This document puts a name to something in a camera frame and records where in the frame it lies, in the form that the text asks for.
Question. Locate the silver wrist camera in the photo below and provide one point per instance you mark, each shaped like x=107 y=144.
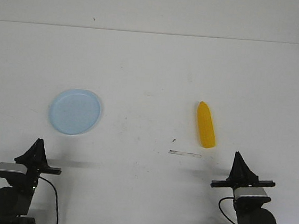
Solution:
x=251 y=193
x=8 y=170

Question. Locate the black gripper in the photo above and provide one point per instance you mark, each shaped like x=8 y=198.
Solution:
x=241 y=176
x=35 y=154

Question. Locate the clear tape strip on table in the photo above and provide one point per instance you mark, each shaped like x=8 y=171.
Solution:
x=184 y=154

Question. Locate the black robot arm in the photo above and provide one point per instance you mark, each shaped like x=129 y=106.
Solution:
x=15 y=205
x=248 y=215

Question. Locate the yellow corn cob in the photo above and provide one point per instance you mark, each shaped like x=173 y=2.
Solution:
x=205 y=126

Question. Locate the light blue round plate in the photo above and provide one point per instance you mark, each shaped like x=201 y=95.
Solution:
x=74 y=111

